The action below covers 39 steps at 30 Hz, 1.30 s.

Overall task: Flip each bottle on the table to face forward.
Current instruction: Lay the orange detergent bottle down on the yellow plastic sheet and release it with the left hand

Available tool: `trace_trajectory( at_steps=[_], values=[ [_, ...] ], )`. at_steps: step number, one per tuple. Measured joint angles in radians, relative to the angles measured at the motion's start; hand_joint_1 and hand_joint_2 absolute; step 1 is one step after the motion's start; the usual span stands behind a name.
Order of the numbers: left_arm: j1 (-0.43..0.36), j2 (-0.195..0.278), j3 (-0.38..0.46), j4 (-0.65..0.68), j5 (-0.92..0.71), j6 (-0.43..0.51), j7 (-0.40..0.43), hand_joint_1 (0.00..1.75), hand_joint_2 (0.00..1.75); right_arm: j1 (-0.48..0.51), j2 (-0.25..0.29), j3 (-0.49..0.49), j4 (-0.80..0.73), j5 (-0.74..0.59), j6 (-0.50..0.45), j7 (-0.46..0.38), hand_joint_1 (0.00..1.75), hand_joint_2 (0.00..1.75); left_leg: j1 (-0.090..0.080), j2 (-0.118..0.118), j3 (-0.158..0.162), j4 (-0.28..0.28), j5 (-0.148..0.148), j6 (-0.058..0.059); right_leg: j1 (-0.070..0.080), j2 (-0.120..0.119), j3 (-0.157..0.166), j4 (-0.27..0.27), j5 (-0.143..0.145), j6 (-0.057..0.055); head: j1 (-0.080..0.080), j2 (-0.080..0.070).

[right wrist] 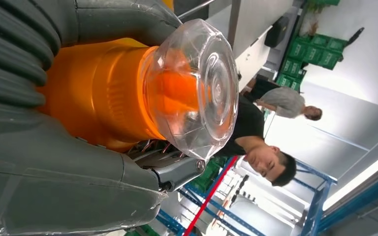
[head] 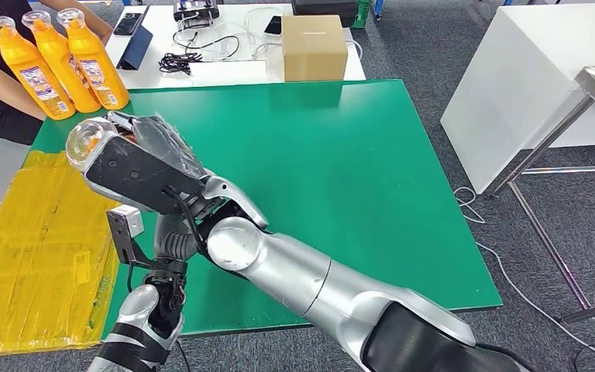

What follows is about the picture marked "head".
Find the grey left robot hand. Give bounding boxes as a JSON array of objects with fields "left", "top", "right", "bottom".
[{"left": 153, "top": 211, "right": 197, "bottom": 260}]

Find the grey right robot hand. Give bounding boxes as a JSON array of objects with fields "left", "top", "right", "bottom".
[{"left": 106, "top": 112, "right": 210, "bottom": 181}]

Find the orange plastic bottle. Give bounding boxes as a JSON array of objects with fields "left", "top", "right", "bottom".
[
  {"left": 22, "top": 10, "right": 102, "bottom": 114},
  {"left": 0, "top": 15, "right": 76, "bottom": 121},
  {"left": 57, "top": 8, "right": 130, "bottom": 111},
  {"left": 65, "top": 116, "right": 137, "bottom": 174}
]

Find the white desk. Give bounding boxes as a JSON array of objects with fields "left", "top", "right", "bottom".
[{"left": 105, "top": 4, "right": 366, "bottom": 91}]

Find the dark blue tablet case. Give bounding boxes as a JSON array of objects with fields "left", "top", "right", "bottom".
[{"left": 116, "top": 26, "right": 153, "bottom": 71}]

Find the black electronic device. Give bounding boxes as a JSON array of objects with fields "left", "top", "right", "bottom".
[{"left": 173, "top": 0, "right": 221, "bottom": 24}]

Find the yellow tape patch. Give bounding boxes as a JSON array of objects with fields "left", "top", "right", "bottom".
[{"left": 0, "top": 150, "right": 122, "bottom": 359}]

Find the brown cardboard box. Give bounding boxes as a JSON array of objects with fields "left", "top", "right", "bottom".
[{"left": 281, "top": 15, "right": 349, "bottom": 83}]

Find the black hard case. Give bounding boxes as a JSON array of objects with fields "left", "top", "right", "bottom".
[{"left": 291, "top": 0, "right": 359, "bottom": 28}]

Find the green box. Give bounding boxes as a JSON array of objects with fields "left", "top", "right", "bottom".
[{"left": 353, "top": 0, "right": 374, "bottom": 28}]

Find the white cabinet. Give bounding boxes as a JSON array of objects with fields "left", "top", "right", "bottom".
[{"left": 440, "top": 0, "right": 595, "bottom": 195}]

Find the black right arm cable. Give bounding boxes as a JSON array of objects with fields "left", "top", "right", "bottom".
[{"left": 161, "top": 185, "right": 212, "bottom": 258}]

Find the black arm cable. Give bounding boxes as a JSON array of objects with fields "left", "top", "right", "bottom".
[
  {"left": 174, "top": 339, "right": 192, "bottom": 372},
  {"left": 161, "top": 185, "right": 212, "bottom": 258}
]

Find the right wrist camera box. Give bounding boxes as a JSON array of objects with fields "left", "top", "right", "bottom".
[{"left": 82, "top": 134, "right": 208, "bottom": 215}]

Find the black coiled cable bundle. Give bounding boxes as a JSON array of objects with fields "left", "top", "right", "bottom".
[{"left": 159, "top": 52, "right": 204, "bottom": 77}]

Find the black desk cable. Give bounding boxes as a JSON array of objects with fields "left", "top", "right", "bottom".
[{"left": 172, "top": 24, "right": 241, "bottom": 61}]

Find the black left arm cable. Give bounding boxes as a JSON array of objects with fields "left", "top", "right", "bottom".
[{"left": 174, "top": 339, "right": 192, "bottom": 372}]

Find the white desk cable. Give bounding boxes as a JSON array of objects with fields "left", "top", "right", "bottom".
[{"left": 174, "top": 5, "right": 363, "bottom": 61}]

